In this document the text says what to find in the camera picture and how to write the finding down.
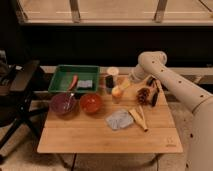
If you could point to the metal spoon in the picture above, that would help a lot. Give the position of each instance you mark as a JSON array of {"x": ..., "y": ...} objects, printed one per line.
[{"x": 68, "y": 102}]

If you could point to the purple bowl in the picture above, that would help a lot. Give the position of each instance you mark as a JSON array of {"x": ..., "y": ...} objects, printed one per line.
[{"x": 59, "y": 102}]

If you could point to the brown pine cone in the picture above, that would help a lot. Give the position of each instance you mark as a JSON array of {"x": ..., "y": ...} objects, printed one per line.
[{"x": 142, "y": 95}]

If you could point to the dark can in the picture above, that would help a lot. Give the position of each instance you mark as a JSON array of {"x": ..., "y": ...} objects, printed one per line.
[{"x": 109, "y": 83}]

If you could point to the orange-red bowl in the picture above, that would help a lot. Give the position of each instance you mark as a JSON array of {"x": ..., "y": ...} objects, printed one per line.
[{"x": 90, "y": 103}]

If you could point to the yellow red apple toy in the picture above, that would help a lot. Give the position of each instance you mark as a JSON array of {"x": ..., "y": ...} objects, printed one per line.
[{"x": 117, "y": 92}]

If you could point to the red chili pepper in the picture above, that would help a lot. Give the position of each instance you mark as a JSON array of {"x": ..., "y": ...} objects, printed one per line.
[{"x": 74, "y": 81}]

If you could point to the black clip tool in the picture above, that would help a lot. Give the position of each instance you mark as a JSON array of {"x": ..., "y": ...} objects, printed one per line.
[{"x": 154, "y": 90}]

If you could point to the wooden folding table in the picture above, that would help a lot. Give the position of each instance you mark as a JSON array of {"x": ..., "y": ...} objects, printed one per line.
[{"x": 79, "y": 132}]

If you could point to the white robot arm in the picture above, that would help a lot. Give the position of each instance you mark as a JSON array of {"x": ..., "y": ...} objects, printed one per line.
[{"x": 194, "y": 98}]

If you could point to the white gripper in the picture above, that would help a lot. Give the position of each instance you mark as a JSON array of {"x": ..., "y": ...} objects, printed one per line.
[{"x": 136, "y": 75}]

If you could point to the black office chair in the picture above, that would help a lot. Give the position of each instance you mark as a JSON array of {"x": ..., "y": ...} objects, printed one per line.
[{"x": 16, "y": 94}]

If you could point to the white paper cup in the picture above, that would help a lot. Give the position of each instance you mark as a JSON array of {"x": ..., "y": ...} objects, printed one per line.
[{"x": 114, "y": 72}]

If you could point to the green plastic tray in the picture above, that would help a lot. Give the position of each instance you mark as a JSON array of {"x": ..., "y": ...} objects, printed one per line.
[{"x": 63, "y": 76}]

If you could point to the grey folded cloth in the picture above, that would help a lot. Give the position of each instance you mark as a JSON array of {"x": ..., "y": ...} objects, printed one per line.
[{"x": 119, "y": 119}]

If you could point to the blue sponge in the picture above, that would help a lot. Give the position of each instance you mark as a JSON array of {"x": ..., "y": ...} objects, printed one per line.
[{"x": 84, "y": 84}]

